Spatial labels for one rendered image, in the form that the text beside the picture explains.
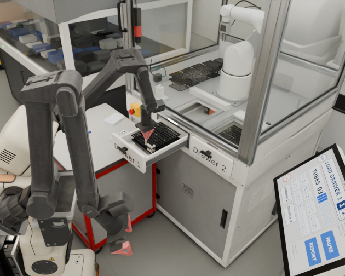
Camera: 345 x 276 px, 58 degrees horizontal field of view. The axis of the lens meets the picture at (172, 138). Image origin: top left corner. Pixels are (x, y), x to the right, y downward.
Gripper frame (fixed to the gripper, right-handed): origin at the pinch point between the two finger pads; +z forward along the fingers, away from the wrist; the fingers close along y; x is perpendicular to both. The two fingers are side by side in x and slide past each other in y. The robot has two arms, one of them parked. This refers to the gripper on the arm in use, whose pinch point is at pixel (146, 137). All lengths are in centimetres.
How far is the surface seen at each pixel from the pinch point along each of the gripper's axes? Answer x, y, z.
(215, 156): -31.5, 21.3, 5.4
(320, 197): -88, 11, -16
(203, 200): -25, 24, 46
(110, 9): 84, 38, -45
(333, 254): -102, -8, -15
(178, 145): -8.7, 16.2, 8.3
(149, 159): -8.5, -5.2, 7.3
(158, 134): 3.7, 11.7, 5.2
